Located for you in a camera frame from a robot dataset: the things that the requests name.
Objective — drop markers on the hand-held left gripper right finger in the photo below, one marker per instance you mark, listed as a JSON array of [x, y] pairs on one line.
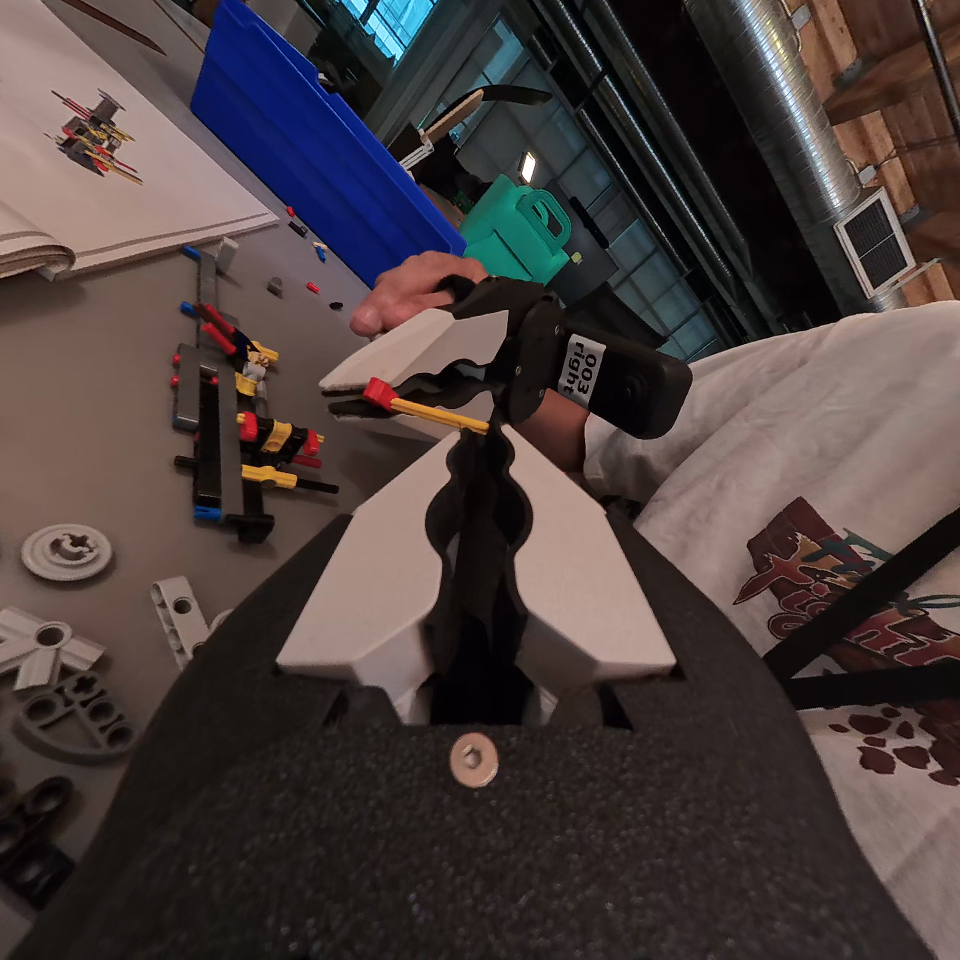
[[592, 592]]

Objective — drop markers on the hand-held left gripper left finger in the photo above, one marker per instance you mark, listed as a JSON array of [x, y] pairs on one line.
[[352, 592]]

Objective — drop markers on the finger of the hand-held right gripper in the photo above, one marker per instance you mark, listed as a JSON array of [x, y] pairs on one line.
[[427, 341], [420, 429]]

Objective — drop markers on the long yellow lego axle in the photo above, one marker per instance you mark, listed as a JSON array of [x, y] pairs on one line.
[[442, 416]]

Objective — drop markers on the red lego bush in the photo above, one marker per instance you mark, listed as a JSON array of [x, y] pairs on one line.
[[379, 392]]

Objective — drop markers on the grey lego beam assembly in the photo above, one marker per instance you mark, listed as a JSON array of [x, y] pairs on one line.
[[217, 435]]

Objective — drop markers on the lego instruction booklet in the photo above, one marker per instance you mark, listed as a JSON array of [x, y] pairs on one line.
[[112, 150]]

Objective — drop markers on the person's right forearm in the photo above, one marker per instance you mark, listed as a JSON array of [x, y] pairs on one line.
[[559, 439]]

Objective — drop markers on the grey lego wheel hub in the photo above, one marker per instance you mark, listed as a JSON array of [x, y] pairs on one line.
[[67, 551]]

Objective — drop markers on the person's right hand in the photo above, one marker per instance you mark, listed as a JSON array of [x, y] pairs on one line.
[[412, 289]]

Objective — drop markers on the blue storage bin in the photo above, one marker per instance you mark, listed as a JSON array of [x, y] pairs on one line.
[[315, 142]]

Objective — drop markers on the white vent panel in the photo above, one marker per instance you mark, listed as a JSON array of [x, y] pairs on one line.
[[874, 244]]

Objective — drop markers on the silver ventilation duct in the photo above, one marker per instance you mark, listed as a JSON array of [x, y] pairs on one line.
[[787, 112]]

